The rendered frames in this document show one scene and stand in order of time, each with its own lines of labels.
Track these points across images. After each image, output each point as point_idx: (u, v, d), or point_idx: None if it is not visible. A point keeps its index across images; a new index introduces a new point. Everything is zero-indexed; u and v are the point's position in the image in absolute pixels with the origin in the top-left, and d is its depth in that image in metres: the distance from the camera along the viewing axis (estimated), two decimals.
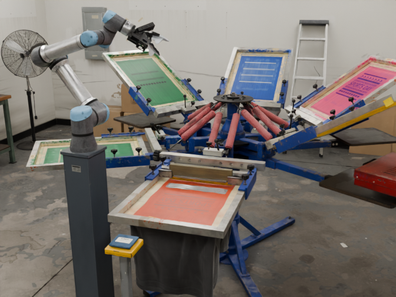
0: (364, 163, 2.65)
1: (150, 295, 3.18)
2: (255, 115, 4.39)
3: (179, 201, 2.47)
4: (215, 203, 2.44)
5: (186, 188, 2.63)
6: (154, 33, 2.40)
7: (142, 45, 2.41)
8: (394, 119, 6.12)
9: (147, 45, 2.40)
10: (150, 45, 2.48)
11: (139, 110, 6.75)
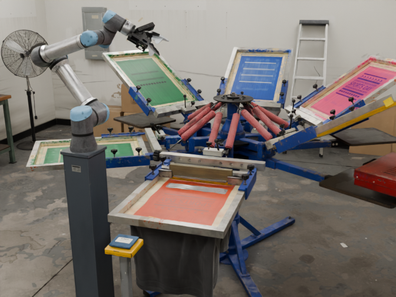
0: (364, 163, 2.65)
1: (150, 295, 3.18)
2: (255, 115, 4.39)
3: (179, 201, 2.47)
4: (215, 203, 2.44)
5: (186, 188, 2.63)
6: (154, 33, 2.40)
7: (142, 45, 2.41)
8: (394, 119, 6.12)
9: (147, 45, 2.40)
10: (150, 45, 2.48)
11: (139, 110, 6.75)
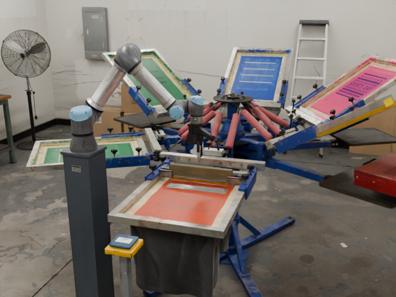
0: (364, 163, 2.65)
1: (150, 295, 3.18)
2: (255, 115, 4.39)
3: (179, 201, 2.47)
4: (215, 203, 2.44)
5: (186, 188, 2.63)
6: (197, 148, 2.60)
7: (188, 138, 2.64)
8: (394, 119, 6.12)
9: (188, 142, 2.63)
10: (200, 144, 2.67)
11: (139, 110, 6.75)
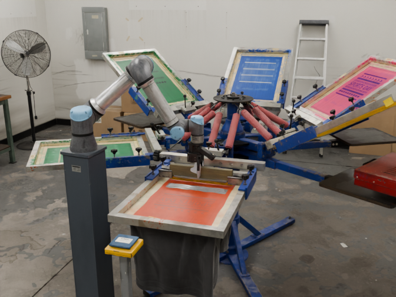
0: (364, 163, 2.65)
1: (150, 295, 3.18)
2: (255, 115, 4.39)
3: (179, 201, 2.47)
4: (215, 203, 2.44)
5: (186, 188, 2.63)
6: (197, 166, 2.63)
7: (188, 157, 2.67)
8: (394, 119, 6.12)
9: (188, 161, 2.67)
10: (200, 162, 2.70)
11: (139, 110, 6.75)
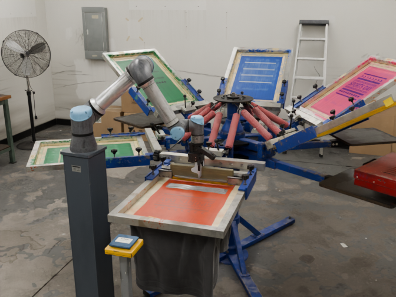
0: (364, 163, 2.65)
1: (150, 295, 3.18)
2: (255, 115, 4.39)
3: (179, 201, 2.47)
4: (215, 203, 2.44)
5: (186, 188, 2.63)
6: (198, 167, 2.63)
7: (189, 157, 2.68)
8: (394, 119, 6.12)
9: (188, 161, 2.67)
10: (200, 162, 2.70)
11: (139, 110, 6.75)
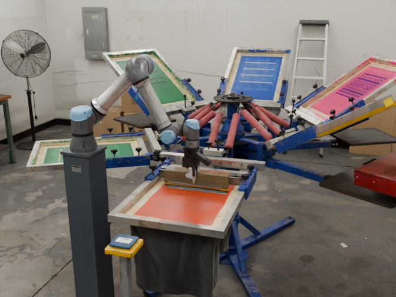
0: (364, 163, 2.65)
1: (150, 295, 3.18)
2: (255, 115, 4.39)
3: (179, 201, 2.47)
4: (215, 203, 2.44)
5: (186, 188, 2.63)
6: (192, 172, 2.56)
7: (184, 161, 2.60)
8: (394, 119, 6.12)
9: (183, 166, 2.59)
10: (195, 168, 2.62)
11: (139, 110, 6.75)
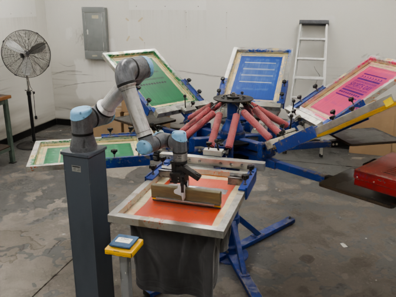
0: (364, 163, 2.65)
1: (150, 295, 3.18)
2: (255, 115, 4.39)
3: None
4: None
5: None
6: (181, 188, 2.35)
7: (171, 177, 2.39)
8: (394, 119, 6.12)
9: (171, 182, 2.38)
10: (184, 183, 2.41)
11: None
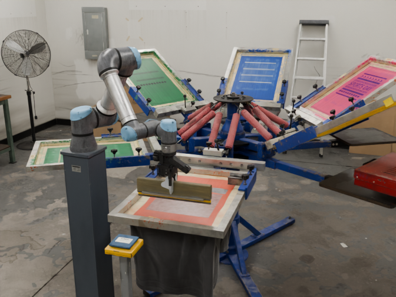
0: (364, 163, 2.65)
1: (150, 295, 3.18)
2: (255, 115, 4.39)
3: None
4: (215, 203, 2.44)
5: None
6: (169, 181, 2.19)
7: (159, 168, 2.23)
8: (394, 119, 6.12)
9: (158, 174, 2.22)
10: (172, 176, 2.25)
11: (139, 110, 6.75)
